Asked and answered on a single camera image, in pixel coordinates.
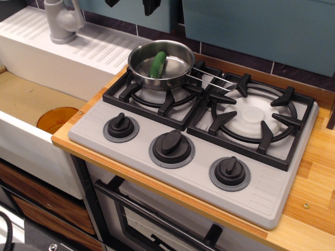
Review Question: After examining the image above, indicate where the black stove knob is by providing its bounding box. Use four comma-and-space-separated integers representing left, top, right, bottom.
103, 112, 140, 143
209, 156, 251, 192
149, 130, 195, 169

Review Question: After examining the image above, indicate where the black right stove knob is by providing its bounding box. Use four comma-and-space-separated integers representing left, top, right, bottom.
209, 156, 251, 192

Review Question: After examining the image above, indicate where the grey toy stove top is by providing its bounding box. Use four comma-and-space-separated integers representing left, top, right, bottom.
67, 49, 320, 231

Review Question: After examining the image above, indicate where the black braided cable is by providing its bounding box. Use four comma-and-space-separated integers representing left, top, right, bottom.
0, 211, 14, 251

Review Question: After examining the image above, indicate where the green toy pickle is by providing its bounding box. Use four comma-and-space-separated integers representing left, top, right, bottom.
148, 51, 167, 78

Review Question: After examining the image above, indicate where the orange plastic bowl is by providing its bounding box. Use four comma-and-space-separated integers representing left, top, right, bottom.
37, 107, 78, 134

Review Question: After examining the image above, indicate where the black left burner grate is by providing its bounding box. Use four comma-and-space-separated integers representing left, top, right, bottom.
103, 61, 222, 131

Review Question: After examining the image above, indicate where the stainless steel pan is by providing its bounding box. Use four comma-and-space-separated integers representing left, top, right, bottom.
128, 40, 237, 92

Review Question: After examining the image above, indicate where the black middle stove knob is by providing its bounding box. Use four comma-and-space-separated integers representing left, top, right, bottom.
149, 130, 195, 169

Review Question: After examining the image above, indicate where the toy oven door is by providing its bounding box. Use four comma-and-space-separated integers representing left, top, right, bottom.
87, 163, 269, 250

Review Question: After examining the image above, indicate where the wooden drawer front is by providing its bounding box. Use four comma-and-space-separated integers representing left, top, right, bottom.
1, 161, 103, 250

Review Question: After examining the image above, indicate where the black left stove knob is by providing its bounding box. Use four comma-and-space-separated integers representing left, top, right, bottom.
103, 112, 140, 143

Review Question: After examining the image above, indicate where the black burner grate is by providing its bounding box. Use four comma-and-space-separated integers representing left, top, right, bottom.
103, 61, 222, 131
187, 73, 319, 171

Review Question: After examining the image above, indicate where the black oven door handle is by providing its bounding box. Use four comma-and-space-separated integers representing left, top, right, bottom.
94, 176, 222, 250

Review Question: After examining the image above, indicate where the black right burner grate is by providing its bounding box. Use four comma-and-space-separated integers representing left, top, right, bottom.
187, 73, 319, 171

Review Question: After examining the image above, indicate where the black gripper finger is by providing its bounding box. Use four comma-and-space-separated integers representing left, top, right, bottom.
105, 0, 119, 7
142, 0, 161, 16

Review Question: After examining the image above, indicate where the white toy sink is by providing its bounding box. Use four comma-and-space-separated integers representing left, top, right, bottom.
1, 7, 145, 199

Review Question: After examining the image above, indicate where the grey toy faucet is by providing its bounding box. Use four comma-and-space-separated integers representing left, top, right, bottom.
44, 0, 85, 44

